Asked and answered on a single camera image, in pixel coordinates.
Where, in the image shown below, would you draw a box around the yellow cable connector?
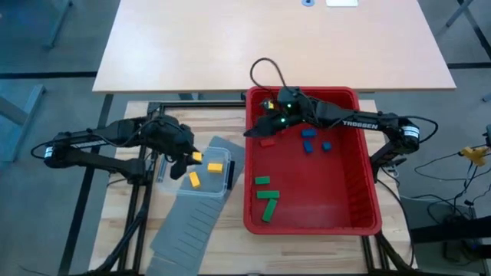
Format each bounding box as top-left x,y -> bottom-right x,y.
460,145 -> 490,166

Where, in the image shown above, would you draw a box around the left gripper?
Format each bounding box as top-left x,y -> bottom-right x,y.
151,120 -> 203,166

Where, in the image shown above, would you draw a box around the white paper sheet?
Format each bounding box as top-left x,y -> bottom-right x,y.
325,0 -> 360,8

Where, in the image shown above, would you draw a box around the large beige wooden desk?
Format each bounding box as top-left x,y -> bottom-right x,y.
91,0 -> 457,94

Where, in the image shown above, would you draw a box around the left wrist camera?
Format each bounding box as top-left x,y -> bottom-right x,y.
170,161 -> 189,181

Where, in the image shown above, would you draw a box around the red plastic bin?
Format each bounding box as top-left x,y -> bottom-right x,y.
243,86 -> 383,236

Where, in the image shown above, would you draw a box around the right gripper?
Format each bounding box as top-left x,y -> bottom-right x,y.
243,111 -> 298,139

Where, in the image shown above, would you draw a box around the black camera cable loop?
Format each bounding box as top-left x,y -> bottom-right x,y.
249,57 -> 288,91

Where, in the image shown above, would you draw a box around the grey metal table leg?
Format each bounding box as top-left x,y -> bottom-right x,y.
444,0 -> 476,28
44,0 -> 74,50
0,84 -> 47,163

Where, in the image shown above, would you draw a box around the black electronics box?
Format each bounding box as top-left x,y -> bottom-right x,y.
443,214 -> 486,265

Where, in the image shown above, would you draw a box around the thin black cables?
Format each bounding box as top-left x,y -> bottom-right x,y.
412,143 -> 491,215

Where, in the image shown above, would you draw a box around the black cable bundle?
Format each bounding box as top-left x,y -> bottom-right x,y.
375,183 -> 417,276
87,202 -> 151,276

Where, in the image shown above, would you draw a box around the clear plastic container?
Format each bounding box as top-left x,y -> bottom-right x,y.
157,146 -> 236,199

